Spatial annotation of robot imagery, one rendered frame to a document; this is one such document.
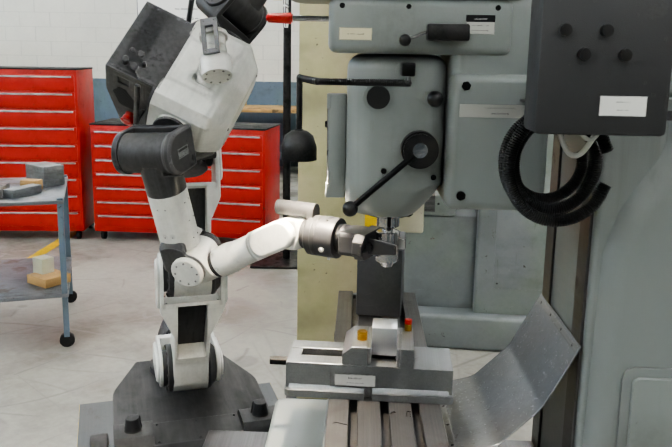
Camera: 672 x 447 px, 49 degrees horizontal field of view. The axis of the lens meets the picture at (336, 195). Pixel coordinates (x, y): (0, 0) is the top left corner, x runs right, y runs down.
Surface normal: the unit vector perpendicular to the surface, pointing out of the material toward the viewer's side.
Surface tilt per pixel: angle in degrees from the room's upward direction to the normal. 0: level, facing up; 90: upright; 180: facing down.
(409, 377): 90
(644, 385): 88
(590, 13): 90
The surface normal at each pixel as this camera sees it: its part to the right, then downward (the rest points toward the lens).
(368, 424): 0.02, -0.98
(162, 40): 0.26, -0.36
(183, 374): 0.28, 0.41
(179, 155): 0.95, 0.02
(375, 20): -0.04, 0.19
